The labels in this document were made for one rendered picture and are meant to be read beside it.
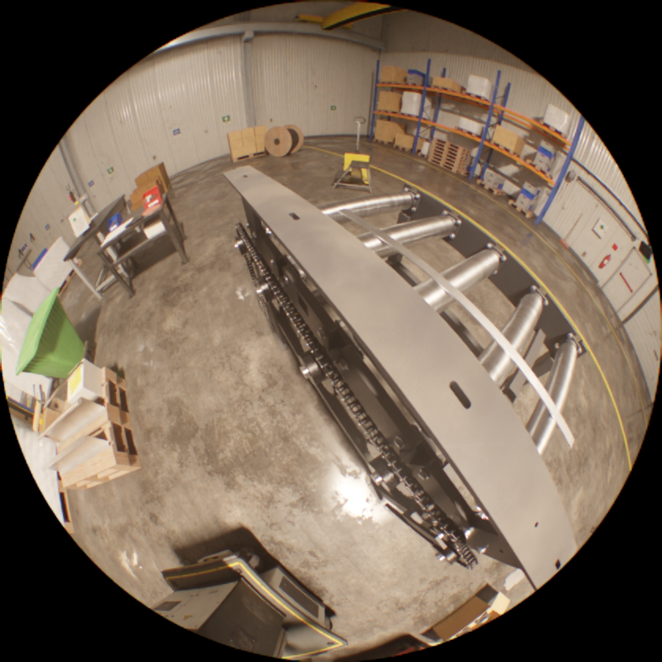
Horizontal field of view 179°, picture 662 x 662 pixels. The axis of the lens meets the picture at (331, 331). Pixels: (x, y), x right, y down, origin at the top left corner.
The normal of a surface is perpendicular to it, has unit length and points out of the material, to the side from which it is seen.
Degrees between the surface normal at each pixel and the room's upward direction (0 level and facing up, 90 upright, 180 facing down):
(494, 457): 0
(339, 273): 0
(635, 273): 90
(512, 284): 90
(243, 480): 0
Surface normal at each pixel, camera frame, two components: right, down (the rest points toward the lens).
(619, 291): -0.85, 0.44
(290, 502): 0.02, -0.51
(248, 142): 0.47, 0.77
